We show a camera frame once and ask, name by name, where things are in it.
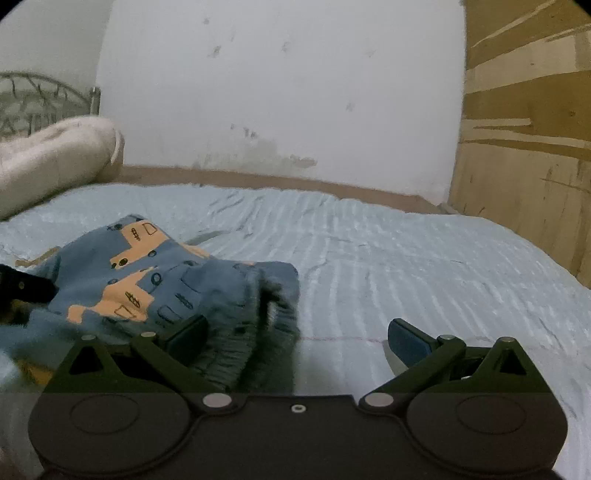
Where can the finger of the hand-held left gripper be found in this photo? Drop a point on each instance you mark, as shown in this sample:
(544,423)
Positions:
(27,285)

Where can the light blue ribbed blanket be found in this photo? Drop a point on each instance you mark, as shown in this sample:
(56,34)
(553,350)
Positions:
(392,258)

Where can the blue patterned sweater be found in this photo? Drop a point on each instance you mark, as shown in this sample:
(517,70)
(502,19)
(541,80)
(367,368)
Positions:
(138,272)

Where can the wooden wardrobe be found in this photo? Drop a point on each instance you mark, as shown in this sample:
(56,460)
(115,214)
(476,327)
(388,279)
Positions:
(521,184)

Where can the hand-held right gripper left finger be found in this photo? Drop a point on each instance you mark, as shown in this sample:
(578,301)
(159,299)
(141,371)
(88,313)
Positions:
(187,339)

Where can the cream pillow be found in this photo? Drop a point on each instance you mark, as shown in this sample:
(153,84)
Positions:
(51,157)

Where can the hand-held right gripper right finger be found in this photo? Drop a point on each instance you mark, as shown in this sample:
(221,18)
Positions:
(406,341)

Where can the grey metal headboard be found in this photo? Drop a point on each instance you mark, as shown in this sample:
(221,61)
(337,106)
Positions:
(46,99)

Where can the brown bed base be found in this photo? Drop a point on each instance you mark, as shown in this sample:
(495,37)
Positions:
(277,181)

